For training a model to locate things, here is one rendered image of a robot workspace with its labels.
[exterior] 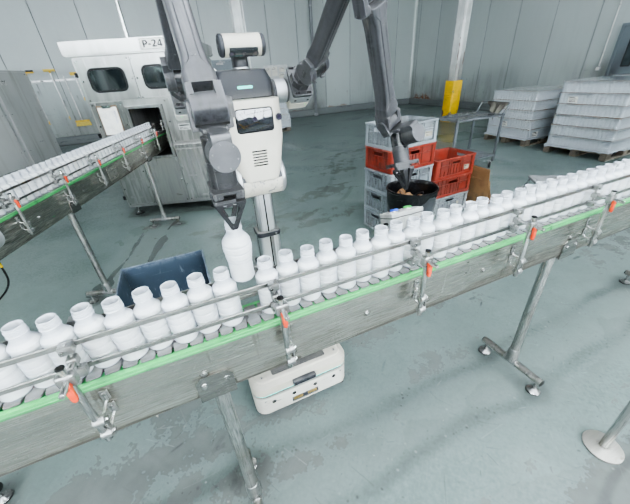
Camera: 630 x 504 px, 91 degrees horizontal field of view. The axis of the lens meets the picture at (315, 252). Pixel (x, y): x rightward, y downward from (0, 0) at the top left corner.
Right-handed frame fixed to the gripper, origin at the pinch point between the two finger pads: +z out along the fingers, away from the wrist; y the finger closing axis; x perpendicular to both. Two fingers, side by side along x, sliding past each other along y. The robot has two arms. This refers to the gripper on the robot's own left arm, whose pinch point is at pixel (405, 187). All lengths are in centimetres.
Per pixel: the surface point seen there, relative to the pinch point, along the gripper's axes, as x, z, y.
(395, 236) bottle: -17.6, 12.5, -19.6
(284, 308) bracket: -25, 20, -59
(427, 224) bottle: -17.6, 11.7, -7.3
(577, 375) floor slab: 4, 125, 100
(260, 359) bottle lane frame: -13, 37, -67
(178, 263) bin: 44, 12, -85
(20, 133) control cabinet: 566, -191, -299
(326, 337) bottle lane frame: -12, 38, -46
